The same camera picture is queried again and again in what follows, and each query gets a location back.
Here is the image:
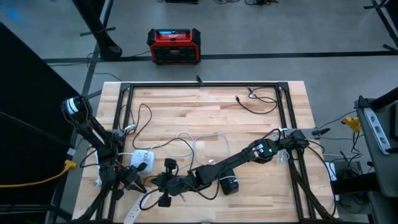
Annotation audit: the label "black Addtam power cube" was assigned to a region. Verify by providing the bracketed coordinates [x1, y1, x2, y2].
[219, 169, 240, 196]

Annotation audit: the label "black equipment box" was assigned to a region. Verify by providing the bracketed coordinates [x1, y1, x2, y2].
[330, 172, 379, 196]

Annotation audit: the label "black curtain partition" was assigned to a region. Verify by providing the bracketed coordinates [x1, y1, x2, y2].
[0, 21, 84, 224]

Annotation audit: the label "yellow extension cord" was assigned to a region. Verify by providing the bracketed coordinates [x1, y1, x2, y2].
[0, 159, 78, 189]

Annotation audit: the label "grey power strip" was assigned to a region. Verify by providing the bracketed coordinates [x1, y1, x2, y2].
[363, 107, 392, 156]

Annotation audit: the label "white tagged USB cable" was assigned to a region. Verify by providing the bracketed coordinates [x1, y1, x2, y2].
[149, 131, 196, 159]

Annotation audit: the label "black clamp handle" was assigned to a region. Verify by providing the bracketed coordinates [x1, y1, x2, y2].
[311, 127, 331, 137]

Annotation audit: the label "white coiled cable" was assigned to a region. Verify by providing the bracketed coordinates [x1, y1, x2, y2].
[92, 148, 134, 187]

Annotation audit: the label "white power strip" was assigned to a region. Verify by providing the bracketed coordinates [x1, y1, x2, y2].
[123, 186, 153, 224]

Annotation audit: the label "white USB charging hub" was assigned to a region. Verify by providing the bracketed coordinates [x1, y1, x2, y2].
[129, 149, 155, 174]

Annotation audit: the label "black looped cable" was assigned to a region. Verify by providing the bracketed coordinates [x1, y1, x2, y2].
[118, 103, 195, 172]

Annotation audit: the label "grey cart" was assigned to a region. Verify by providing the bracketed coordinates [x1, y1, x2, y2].
[354, 86, 398, 224]

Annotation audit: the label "black USB cable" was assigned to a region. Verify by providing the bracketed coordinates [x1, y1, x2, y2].
[234, 86, 279, 116]

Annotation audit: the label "white looped cable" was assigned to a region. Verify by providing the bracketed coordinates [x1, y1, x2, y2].
[269, 132, 290, 165]

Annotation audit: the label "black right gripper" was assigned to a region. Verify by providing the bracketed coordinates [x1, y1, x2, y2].
[156, 157, 197, 208]

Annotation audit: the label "black cable bundle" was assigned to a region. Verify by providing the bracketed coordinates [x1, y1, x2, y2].
[287, 149, 340, 222]
[73, 174, 122, 224]

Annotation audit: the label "black stand post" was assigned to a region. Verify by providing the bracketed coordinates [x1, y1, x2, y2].
[71, 0, 123, 62]

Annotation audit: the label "black stand legs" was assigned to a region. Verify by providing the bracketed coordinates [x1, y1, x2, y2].
[363, 0, 398, 53]

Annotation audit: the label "red portable power station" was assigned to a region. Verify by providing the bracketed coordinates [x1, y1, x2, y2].
[146, 27, 202, 66]

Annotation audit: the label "black metal rig frame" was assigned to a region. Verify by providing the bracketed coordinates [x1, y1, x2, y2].
[71, 81, 340, 224]

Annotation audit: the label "yellow plug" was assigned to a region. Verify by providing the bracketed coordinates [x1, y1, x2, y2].
[341, 116, 362, 134]

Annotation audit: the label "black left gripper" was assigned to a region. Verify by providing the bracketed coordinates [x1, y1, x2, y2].
[114, 161, 149, 200]

